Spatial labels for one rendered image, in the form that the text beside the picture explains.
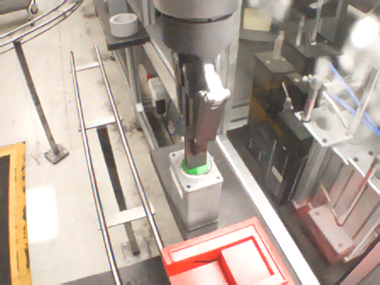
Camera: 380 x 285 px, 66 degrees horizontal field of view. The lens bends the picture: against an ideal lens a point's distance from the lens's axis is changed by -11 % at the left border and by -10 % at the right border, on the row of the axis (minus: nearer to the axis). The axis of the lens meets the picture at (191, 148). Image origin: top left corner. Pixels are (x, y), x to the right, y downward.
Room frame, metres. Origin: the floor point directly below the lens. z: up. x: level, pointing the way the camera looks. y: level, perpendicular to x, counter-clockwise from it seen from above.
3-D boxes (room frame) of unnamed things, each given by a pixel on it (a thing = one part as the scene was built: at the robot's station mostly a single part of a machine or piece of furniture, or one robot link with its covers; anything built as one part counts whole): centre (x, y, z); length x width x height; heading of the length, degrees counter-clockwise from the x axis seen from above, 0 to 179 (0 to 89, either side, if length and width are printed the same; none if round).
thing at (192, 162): (0.32, -0.01, 1.07); 0.03 x 0.01 x 0.07; 111
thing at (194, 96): (0.31, -0.01, 1.16); 0.04 x 0.01 x 0.11; 111
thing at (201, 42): (0.32, -0.01, 1.22); 0.08 x 0.07 x 0.09; 21
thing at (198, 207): (0.33, -0.01, 0.97); 0.08 x 0.08 x 0.12; 21
